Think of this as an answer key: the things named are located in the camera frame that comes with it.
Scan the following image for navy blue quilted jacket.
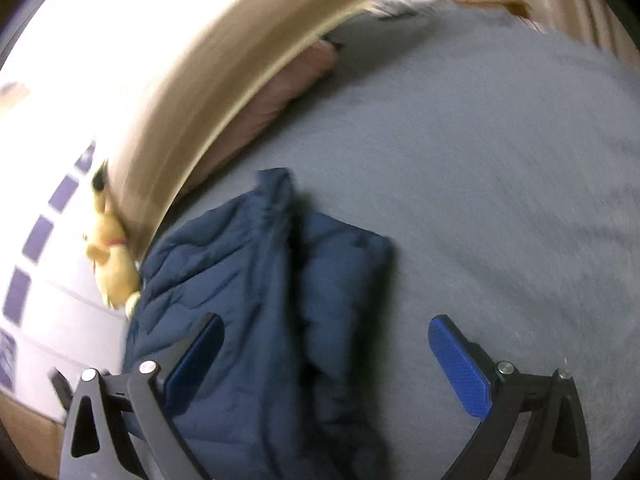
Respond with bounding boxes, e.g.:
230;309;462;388
122;168;393;479

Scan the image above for yellow Pikachu plush toy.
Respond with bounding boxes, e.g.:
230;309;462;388
84;162;142;320

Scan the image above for grey blue bed sheet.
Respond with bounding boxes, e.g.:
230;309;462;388
146;6;639;479

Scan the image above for pink pillow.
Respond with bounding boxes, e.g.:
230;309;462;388
177;39;338;200

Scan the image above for beige pink curtain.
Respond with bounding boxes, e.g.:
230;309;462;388
525;0;639;70

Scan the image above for white wardrobe purple handles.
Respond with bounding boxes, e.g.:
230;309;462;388
0;79;132;421

